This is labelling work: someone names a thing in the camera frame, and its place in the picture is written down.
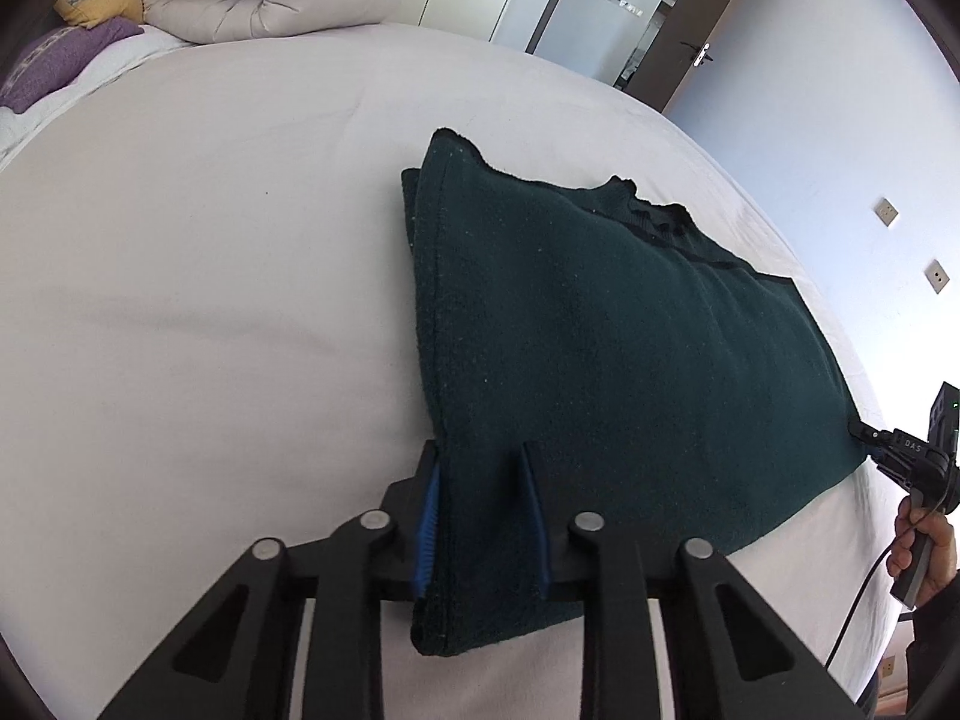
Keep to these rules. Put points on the dark brown door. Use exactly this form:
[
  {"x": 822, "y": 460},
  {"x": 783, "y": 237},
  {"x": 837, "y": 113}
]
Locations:
[{"x": 646, "y": 48}]

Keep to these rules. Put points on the purple patterned pillow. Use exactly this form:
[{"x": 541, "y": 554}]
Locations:
[{"x": 55, "y": 59}]

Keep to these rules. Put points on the white pillow under cushions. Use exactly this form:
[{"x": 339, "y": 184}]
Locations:
[{"x": 19, "y": 129}]

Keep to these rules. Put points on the right dark sleeve forearm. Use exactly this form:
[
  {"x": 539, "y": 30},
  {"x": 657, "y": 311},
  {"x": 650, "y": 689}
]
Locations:
[{"x": 933, "y": 657}]

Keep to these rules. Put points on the white bed mattress sheet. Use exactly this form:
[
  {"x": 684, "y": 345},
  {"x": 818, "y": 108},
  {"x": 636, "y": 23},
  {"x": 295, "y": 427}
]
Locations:
[{"x": 209, "y": 337}]

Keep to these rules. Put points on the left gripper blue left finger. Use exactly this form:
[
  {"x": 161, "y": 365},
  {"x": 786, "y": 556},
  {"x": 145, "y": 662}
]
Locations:
[{"x": 425, "y": 527}]

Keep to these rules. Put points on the person's right hand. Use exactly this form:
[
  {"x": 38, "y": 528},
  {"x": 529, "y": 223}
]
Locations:
[{"x": 942, "y": 565}]

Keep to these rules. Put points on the upper wall switch plate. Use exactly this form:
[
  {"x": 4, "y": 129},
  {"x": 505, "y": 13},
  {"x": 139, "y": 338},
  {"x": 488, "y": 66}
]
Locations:
[{"x": 886, "y": 212}]

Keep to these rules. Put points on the dark green knit sweater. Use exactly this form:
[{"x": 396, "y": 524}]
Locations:
[{"x": 667, "y": 383}]

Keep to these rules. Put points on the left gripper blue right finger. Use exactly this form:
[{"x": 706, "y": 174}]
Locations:
[{"x": 530, "y": 462}]

